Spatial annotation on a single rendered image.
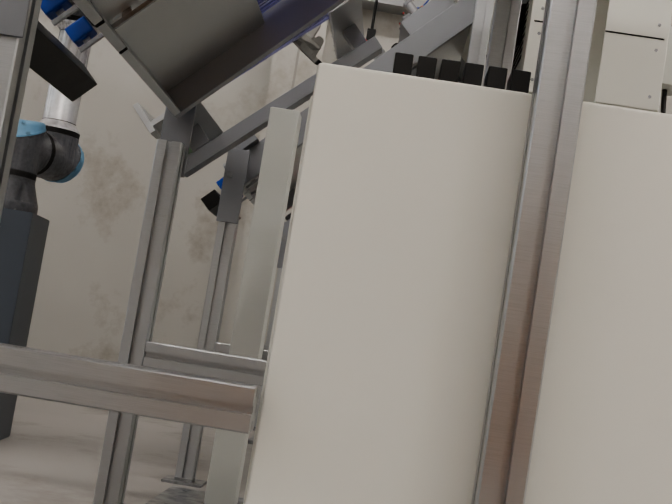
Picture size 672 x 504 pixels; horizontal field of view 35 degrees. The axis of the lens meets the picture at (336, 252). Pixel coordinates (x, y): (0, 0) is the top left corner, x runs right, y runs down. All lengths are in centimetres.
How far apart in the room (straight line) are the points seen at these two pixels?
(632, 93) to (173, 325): 464
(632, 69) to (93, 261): 480
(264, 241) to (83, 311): 476
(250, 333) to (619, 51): 108
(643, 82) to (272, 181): 92
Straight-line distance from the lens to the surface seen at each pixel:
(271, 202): 212
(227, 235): 239
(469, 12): 252
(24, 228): 259
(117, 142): 689
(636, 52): 256
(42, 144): 270
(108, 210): 684
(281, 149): 213
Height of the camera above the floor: 37
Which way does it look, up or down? 5 degrees up
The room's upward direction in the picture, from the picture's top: 9 degrees clockwise
